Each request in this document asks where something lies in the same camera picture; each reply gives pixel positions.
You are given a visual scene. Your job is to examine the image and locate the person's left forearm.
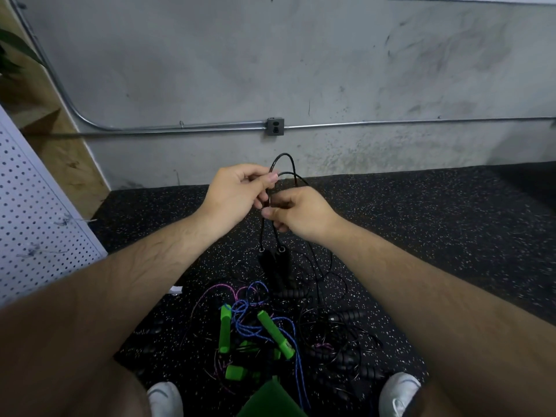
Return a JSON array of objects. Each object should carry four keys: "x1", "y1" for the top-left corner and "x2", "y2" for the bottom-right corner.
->
[{"x1": 0, "y1": 208, "x2": 222, "y2": 417}]

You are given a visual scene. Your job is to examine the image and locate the person's right hand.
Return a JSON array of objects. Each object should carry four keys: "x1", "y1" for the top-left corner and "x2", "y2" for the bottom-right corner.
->
[{"x1": 261, "y1": 185, "x2": 344, "y2": 248}]

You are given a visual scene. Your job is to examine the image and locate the black foam-handled jump rope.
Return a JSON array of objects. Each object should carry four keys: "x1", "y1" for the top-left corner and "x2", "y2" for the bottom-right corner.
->
[{"x1": 258, "y1": 152, "x2": 311, "y2": 287}]

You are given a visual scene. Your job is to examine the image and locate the metal conduit pipe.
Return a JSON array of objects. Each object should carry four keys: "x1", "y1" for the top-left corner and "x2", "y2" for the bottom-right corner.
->
[{"x1": 9, "y1": 0, "x2": 556, "y2": 136}]

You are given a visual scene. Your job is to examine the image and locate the person's right forearm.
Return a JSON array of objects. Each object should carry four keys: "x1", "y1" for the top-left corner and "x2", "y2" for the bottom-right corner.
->
[{"x1": 325, "y1": 220, "x2": 556, "y2": 417}]

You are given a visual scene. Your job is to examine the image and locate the white right shoe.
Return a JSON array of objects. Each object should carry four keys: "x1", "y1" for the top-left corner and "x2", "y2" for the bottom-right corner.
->
[{"x1": 379, "y1": 371, "x2": 422, "y2": 417}]

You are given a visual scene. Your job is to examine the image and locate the white left shoe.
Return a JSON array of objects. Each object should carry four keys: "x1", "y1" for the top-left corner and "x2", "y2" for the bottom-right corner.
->
[{"x1": 146, "y1": 381, "x2": 184, "y2": 417}]

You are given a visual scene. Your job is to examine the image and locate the green potted plant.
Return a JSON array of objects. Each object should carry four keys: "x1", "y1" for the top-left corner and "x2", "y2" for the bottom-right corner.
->
[{"x1": 0, "y1": 28, "x2": 40, "y2": 79}]

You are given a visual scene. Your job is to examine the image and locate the white shoe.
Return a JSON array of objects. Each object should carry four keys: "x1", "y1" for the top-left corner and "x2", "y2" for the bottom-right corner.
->
[
  {"x1": 146, "y1": 381, "x2": 184, "y2": 417},
  {"x1": 379, "y1": 371, "x2": 422, "y2": 417}
]

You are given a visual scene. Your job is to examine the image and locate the person's left hand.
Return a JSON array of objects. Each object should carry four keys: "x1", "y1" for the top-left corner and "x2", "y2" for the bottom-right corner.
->
[{"x1": 198, "y1": 163, "x2": 279, "y2": 240}]

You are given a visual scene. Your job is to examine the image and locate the pile of jump ropes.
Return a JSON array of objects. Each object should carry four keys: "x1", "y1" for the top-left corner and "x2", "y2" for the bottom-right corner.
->
[{"x1": 186, "y1": 269, "x2": 392, "y2": 405}]

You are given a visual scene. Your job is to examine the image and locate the white pegboard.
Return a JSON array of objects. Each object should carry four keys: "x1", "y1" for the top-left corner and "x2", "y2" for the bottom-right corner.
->
[{"x1": 0, "y1": 104, "x2": 108, "y2": 308}]

